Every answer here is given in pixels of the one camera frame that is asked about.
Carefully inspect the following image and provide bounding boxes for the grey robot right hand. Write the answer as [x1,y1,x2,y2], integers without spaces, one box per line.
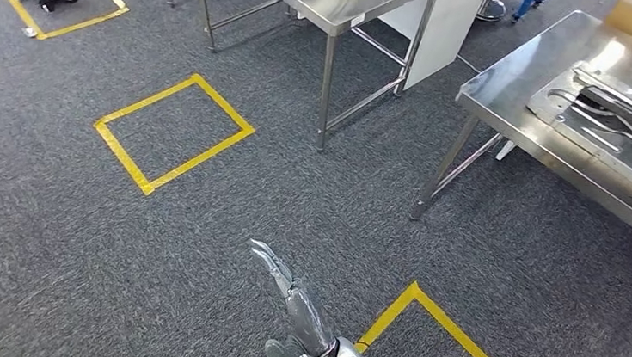
[237,237,346,357]

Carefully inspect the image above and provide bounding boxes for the yellow floor marking tape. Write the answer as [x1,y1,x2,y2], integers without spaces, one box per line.
[87,65,261,206]
[3,0,132,49]

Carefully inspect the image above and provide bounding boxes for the white board panel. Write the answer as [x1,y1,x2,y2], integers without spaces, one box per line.
[372,0,488,98]

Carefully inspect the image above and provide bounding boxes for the stamped sheet metal panel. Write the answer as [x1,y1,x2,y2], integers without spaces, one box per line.
[518,58,632,213]

